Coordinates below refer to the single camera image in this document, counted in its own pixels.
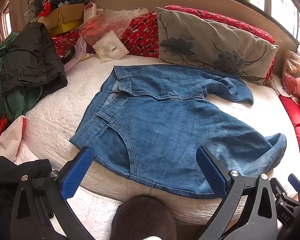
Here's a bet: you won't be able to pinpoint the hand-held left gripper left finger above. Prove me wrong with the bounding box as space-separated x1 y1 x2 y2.
10 146 95 240

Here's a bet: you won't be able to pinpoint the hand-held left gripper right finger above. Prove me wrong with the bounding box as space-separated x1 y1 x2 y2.
195 145 287 240

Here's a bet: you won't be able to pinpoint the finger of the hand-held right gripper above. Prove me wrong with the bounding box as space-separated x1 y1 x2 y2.
269 177 294 229
287 173 300 193

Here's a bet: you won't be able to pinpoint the blue denim pants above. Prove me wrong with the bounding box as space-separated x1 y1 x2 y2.
69 64 287 200

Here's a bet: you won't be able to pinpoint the black cloth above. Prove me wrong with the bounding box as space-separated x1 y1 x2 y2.
0 156 53 240

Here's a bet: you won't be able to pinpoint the doll with blond hair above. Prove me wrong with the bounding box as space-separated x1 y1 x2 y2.
281 51 300 110

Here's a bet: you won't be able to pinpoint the green garment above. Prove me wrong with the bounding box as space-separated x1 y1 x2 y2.
0 31 44 124

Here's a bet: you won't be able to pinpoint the white plastic wrapper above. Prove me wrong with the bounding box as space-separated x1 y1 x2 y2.
63 37 88 72

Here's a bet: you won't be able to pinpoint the dark olive garment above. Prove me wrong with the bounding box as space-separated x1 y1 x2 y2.
1 22 68 93

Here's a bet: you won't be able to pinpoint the white labelled packet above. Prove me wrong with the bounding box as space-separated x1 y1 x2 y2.
92 29 130 62

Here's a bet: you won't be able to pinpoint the grey floral pillow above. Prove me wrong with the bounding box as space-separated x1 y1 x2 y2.
155 7 279 85

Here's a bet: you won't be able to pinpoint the red floral bolster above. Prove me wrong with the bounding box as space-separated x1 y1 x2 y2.
51 4 277 83

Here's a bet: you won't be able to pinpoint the clear plastic bag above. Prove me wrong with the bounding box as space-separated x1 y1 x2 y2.
79 7 149 45

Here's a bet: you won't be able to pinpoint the white bottle with red label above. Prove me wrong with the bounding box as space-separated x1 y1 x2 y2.
84 2 97 23

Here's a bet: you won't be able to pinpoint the window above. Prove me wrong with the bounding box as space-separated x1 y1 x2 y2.
190 0 300 48

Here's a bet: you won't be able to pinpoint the person's brown corduroy trouser leg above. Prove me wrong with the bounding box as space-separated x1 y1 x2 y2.
109 195 177 240

